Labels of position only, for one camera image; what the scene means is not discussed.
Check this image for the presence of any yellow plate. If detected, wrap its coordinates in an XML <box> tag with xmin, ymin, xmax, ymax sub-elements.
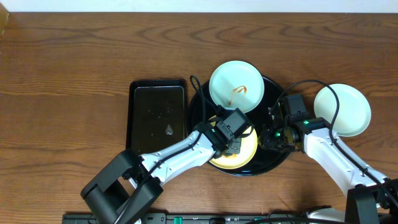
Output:
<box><xmin>210</xmin><ymin>128</ymin><xmax>257</xmax><ymax>170</ymax></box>

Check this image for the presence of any light blue plate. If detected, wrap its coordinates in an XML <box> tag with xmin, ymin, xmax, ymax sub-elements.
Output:
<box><xmin>314</xmin><ymin>84</ymin><xmax>371</xmax><ymax>137</ymax></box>
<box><xmin>209</xmin><ymin>60</ymin><xmax>265</xmax><ymax>113</ymax></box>

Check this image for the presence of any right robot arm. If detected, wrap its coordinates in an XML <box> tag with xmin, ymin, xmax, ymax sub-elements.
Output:
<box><xmin>259</xmin><ymin>118</ymin><xmax>397</xmax><ymax>223</ymax></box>

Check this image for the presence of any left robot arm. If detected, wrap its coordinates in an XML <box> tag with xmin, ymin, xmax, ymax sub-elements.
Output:
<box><xmin>80</xmin><ymin>121</ymin><xmax>254</xmax><ymax>223</ymax></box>

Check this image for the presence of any round black tray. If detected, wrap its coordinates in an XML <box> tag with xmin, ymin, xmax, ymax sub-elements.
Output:
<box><xmin>187</xmin><ymin>77</ymin><xmax>290</xmax><ymax>176</ymax></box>

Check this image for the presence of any rectangular black tray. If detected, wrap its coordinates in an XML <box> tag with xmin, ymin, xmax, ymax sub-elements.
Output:
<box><xmin>126</xmin><ymin>80</ymin><xmax>186</xmax><ymax>156</ymax></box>

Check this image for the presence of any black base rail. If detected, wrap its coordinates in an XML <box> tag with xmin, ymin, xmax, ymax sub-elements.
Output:
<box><xmin>62</xmin><ymin>212</ymin><xmax>300</xmax><ymax>224</ymax></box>

